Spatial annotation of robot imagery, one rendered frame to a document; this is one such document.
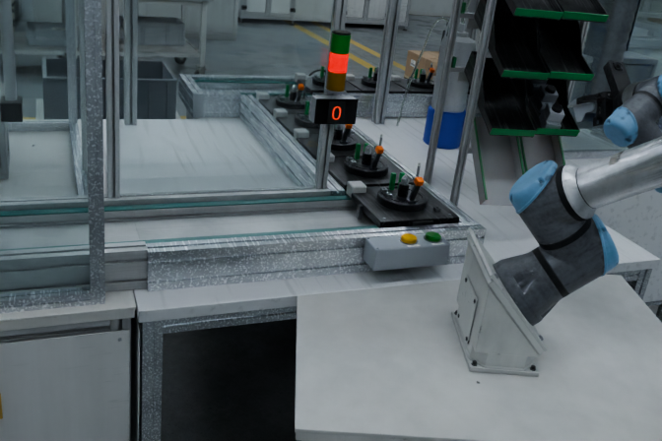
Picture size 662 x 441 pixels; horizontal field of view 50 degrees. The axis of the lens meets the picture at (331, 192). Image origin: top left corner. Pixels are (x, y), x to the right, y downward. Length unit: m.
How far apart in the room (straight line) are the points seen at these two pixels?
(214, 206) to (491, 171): 0.79
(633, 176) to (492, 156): 0.78
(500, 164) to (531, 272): 0.66
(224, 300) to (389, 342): 0.39
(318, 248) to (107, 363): 0.55
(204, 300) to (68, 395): 0.36
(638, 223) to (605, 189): 1.95
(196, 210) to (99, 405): 0.54
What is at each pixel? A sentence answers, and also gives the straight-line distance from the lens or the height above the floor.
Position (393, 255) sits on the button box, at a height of 0.94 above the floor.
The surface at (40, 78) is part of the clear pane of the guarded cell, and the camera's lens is 1.45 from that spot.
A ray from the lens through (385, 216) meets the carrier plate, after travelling 1.88.
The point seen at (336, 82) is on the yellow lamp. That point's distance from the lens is 1.89.
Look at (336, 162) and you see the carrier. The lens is 2.23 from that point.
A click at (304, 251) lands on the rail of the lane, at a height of 0.93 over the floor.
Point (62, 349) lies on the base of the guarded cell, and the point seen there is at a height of 0.77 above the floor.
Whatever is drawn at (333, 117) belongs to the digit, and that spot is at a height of 1.19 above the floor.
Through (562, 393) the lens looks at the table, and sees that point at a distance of 1.55.
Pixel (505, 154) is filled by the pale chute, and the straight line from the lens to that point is 2.12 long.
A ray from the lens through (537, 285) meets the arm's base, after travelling 1.50.
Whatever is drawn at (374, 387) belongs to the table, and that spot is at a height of 0.86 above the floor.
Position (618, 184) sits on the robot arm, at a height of 1.30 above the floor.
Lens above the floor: 1.71
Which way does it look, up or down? 22 degrees down
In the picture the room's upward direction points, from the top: 7 degrees clockwise
